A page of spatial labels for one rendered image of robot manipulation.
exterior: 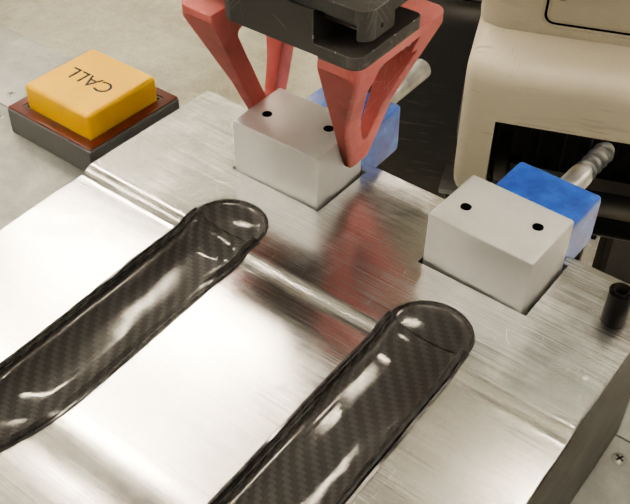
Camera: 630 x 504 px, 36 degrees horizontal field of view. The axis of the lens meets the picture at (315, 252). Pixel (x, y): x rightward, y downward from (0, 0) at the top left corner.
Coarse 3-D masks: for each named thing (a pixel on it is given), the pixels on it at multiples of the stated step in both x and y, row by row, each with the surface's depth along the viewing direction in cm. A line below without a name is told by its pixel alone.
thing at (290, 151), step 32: (416, 64) 52; (288, 96) 46; (320, 96) 49; (256, 128) 44; (288, 128) 44; (320, 128) 44; (384, 128) 48; (256, 160) 45; (288, 160) 44; (320, 160) 43; (288, 192) 45; (320, 192) 44
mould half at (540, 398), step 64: (192, 128) 49; (64, 192) 46; (128, 192) 45; (192, 192) 45; (256, 192) 45; (384, 192) 46; (0, 256) 43; (64, 256) 42; (128, 256) 42; (256, 256) 42; (320, 256) 42; (384, 256) 42; (0, 320) 40; (192, 320) 40; (256, 320) 40; (320, 320) 40; (512, 320) 39; (576, 320) 40; (128, 384) 37; (192, 384) 37; (256, 384) 37; (448, 384) 37; (512, 384) 37; (576, 384) 37; (64, 448) 35; (128, 448) 35; (192, 448) 35; (256, 448) 35; (448, 448) 35; (512, 448) 35; (576, 448) 38
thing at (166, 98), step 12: (168, 96) 64; (12, 108) 63; (24, 108) 63; (156, 108) 63; (36, 120) 62; (48, 120) 62; (132, 120) 62; (60, 132) 61; (72, 132) 61; (108, 132) 61; (120, 132) 61; (84, 144) 60; (96, 144) 60
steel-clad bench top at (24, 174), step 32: (0, 32) 74; (0, 64) 70; (32, 64) 71; (0, 96) 67; (0, 128) 64; (0, 160) 62; (32, 160) 62; (64, 160) 62; (0, 192) 59; (32, 192) 59; (0, 224) 57; (608, 448) 46; (608, 480) 44
